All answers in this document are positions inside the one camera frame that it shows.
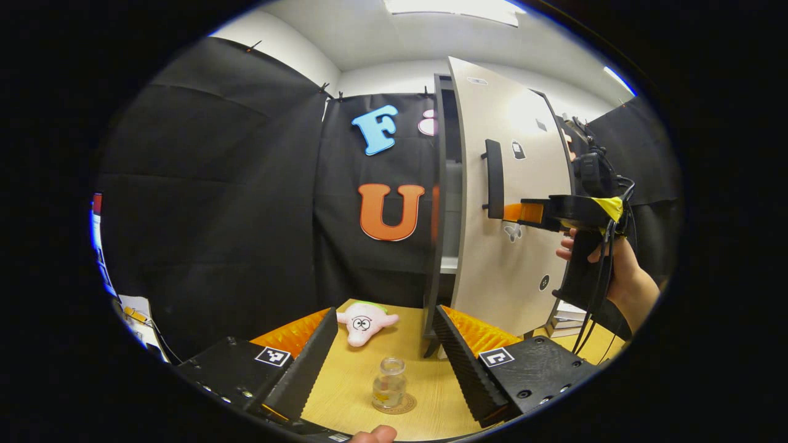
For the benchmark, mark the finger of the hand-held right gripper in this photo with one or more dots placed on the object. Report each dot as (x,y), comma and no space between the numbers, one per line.
(532,212)

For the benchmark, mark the grey cabinet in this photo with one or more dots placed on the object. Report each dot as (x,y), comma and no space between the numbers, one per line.
(441,154)

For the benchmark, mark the round brown coaster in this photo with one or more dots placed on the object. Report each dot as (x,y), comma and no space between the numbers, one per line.
(411,404)

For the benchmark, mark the beige cabinet door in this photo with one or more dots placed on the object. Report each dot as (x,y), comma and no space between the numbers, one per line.
(492,277)

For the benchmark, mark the clear glass bottle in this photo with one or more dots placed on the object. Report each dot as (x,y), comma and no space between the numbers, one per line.
(389,381)

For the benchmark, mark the black backdrop cloth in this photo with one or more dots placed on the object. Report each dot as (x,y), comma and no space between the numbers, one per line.
(215,215)

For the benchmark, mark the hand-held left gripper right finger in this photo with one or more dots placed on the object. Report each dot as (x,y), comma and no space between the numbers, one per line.
(468,369)

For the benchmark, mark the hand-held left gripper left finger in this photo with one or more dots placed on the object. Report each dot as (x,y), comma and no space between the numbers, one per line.
(308,369)

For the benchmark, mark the large ceiling light panel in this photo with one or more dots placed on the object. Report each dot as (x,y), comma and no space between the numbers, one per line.
(455,9)

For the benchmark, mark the pink plush toy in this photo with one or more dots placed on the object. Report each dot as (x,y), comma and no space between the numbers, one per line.
(363,323)

